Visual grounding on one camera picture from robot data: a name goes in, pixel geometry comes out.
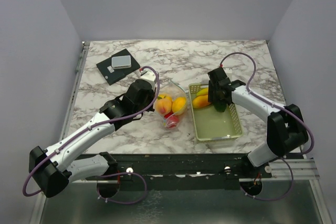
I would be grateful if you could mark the yellow toy banana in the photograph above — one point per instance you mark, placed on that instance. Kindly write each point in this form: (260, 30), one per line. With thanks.
(202, 92)

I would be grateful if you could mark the pale green plastic basket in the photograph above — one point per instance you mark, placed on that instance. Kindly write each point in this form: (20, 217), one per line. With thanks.
(211, 125)

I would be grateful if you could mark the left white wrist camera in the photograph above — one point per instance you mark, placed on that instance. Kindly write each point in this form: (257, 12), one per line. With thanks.
(149, 75)

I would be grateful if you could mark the red toy apple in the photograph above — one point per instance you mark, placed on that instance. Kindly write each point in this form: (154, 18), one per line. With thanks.
(171, 120)

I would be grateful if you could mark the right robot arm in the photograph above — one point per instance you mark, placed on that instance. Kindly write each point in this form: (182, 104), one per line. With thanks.
(285, 129)

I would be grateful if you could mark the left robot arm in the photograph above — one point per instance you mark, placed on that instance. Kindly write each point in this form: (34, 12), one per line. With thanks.
(56, 166)

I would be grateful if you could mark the yellow toy lemon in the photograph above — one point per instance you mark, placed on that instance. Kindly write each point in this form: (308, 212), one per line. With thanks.
(179, 105)

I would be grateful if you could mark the small white device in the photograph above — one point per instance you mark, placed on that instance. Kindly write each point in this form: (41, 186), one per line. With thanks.
(121, 62)

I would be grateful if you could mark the clear zip top bag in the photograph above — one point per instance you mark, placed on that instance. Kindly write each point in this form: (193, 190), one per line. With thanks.
(174, 90)

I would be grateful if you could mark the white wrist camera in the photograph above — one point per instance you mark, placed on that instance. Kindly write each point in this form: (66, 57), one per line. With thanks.
(149, 75)
(228, 71)

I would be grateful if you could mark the green toy fruit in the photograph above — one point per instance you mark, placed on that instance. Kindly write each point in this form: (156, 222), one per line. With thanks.
(220, 107)

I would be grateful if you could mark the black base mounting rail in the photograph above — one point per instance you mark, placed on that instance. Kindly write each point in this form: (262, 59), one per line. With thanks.
(184, 171)

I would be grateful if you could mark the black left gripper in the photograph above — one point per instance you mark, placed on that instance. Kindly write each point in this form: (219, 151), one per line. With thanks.
(152, 95)

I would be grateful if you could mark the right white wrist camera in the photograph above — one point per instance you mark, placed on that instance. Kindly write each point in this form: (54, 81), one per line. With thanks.
(228, 71)

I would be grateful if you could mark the orange yellow toy mango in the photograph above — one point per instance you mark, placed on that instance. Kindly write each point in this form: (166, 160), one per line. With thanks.
(200, 101)

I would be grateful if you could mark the black flat box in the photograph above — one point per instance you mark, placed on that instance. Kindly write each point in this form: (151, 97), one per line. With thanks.
(114, 75)

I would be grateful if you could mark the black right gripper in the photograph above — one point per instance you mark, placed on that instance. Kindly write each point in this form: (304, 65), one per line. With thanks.
(212, 94)

